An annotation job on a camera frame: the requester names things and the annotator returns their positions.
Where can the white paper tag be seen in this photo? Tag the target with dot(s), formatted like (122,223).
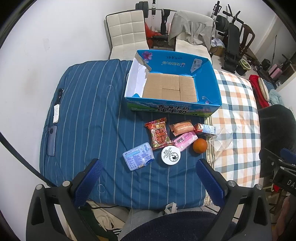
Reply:
(56,113)

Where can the brown cardboard box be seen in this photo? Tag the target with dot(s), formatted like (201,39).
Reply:
(218,51)

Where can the orange snack packet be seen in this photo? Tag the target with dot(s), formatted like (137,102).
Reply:
(182,127)

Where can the red cloth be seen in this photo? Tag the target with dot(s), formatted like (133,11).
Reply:
(259,95)

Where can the barbell with black plates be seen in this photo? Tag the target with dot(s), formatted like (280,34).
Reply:
(142,5)

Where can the blue wet wipes packet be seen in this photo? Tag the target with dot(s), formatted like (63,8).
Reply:
(138,156)

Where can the clear plastic bag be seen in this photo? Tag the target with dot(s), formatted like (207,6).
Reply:
(219,141)

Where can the white barbell rack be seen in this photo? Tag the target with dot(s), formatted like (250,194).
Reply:
(153,16)

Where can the dark blue smartphone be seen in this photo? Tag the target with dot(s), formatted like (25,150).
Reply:
(51,141)

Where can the person's right forearm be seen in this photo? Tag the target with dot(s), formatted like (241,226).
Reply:
(290,220)

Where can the cream and black garment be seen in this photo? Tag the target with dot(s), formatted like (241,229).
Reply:
(104,220)

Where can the white round jar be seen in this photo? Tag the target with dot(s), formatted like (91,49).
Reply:
(170,155)

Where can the black trash bin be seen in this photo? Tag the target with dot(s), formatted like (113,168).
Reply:
(242,68)

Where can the grey jacket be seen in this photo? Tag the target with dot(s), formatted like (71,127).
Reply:
(192,23)

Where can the small red white carton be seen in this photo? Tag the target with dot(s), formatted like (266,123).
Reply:
(205,129)

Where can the plaid pillow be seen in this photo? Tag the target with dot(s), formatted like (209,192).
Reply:
(235,104)

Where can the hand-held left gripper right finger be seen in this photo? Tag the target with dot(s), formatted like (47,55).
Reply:
(209,180)

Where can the black weight bench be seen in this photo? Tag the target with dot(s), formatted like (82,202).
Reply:
(231,46)

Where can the orange fruit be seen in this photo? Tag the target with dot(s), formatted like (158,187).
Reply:
(200,146)

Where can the red snack packet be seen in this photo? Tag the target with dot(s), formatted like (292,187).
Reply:
(159,135)

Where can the black fleece cloth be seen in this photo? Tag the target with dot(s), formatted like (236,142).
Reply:
(275,129)

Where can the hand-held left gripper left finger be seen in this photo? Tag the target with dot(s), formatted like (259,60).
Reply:
(89,178)

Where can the person's dark navy top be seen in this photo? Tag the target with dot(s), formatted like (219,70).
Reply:
(175,229)

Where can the pink suitcase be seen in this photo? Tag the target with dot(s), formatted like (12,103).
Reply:
(274,71)

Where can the light blue cloth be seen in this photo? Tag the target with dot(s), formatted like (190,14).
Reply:
(276,97)

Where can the pink tissue packet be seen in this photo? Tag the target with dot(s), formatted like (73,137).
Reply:
(185,140)

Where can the red plastic bag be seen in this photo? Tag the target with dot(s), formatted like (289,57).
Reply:
(149,33)

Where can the small black bag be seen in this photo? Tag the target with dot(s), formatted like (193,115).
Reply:
(266,64)

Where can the blue cardboard box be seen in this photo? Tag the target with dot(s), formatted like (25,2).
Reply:
(171,88)

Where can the blue striped bedsheet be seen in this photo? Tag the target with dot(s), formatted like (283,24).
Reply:
(92,115)

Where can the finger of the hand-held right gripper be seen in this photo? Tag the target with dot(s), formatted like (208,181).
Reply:
(270,157)
(289,155)

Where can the white padded chair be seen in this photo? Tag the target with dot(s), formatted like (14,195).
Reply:
(189,47)
(126,30)

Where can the dark wooden chair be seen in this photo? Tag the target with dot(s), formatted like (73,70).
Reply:
(248,34)

